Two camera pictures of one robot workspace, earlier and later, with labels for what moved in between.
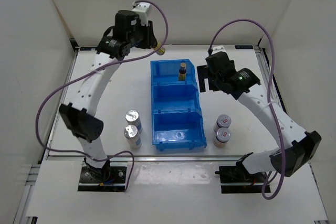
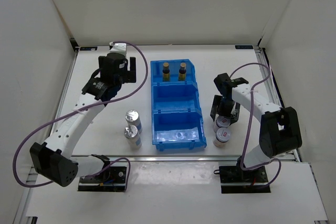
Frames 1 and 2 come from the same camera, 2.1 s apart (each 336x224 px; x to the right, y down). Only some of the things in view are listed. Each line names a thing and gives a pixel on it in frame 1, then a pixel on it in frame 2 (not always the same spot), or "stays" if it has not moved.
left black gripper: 145,44 to 129,76
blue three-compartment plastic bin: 177,121 stays
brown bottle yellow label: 182,72 stays
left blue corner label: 88,48 stays
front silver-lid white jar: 131,134 stays
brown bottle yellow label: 161,50 to 166,72
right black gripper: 203,73 to 234,113
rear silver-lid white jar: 132,118 stays
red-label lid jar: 222,120 stays
